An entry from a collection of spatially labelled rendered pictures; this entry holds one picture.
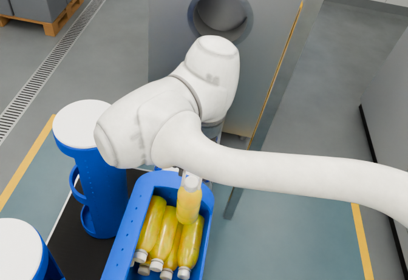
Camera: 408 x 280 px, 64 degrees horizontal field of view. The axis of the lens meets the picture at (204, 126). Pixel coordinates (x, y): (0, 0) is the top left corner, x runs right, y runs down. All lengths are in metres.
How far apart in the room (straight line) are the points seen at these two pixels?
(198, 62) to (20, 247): 0.88
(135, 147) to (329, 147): 2.72
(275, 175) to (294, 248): 2.01
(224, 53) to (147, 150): 0.21
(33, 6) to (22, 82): 0.84
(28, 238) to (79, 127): 0.48
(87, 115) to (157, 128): 1.04
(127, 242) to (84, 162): 0.57
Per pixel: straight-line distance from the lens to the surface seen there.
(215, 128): 0.66
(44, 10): 3.78
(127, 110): 0.49
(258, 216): 2.47
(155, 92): 0.52
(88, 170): 1.52
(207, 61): 0.55
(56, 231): 2.23
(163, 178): 1.05
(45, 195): 2.55
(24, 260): 1.21
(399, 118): 2.94
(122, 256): 0.97
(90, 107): 1.54
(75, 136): 1.43
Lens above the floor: 2.12
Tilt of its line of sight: 48 degrees down
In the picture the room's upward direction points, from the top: 11 degrees clockwise
